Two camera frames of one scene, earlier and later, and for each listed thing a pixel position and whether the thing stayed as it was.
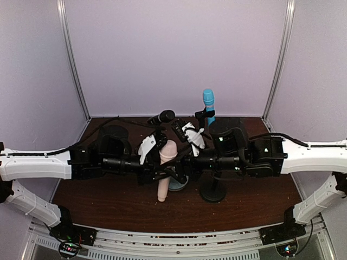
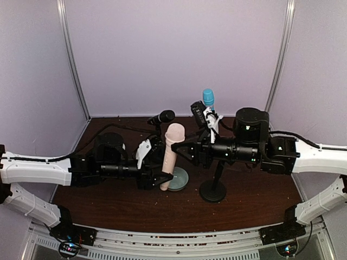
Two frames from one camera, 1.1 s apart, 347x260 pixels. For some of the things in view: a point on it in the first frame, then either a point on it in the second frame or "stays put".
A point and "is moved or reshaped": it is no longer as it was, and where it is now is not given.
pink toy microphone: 168,149 is moved or reshaped
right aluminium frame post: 283,58 stays put
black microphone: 165,116 stays put
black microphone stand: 158,129 stays put
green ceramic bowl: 174,186 stays put
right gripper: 188,162 -> 200,151
